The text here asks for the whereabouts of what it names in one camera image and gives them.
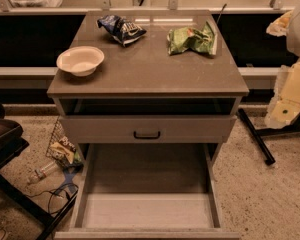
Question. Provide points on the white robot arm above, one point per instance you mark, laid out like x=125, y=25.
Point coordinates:
x=288, y=25

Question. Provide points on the closed upper drawer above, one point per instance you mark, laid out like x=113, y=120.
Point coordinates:
x=174, y=129

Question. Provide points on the blue chip bag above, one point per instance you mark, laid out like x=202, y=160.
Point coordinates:
x=121, y=29

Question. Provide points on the black chair left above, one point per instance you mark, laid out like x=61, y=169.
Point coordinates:
x=50, y=194

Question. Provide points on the black drawer handle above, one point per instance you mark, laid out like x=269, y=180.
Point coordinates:
x=149, y=136

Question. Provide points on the grey drawer cabinet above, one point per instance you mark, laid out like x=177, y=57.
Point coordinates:
x=144, y=80

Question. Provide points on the black stand base right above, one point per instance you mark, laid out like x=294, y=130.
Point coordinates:
x=259, y=134

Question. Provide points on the wire basket with snacks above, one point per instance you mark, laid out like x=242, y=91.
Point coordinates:
x=61, y=149

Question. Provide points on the open grey drawer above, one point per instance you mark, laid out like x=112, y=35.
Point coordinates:
x=147, y=192

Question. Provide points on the white paper bowl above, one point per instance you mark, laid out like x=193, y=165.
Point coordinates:
x=80, y=61

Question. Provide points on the clear plastic bottle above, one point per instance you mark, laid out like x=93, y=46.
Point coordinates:
x=42, y=172

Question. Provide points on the green jalapeno chip bag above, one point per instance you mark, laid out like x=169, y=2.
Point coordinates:
x=202, y=41

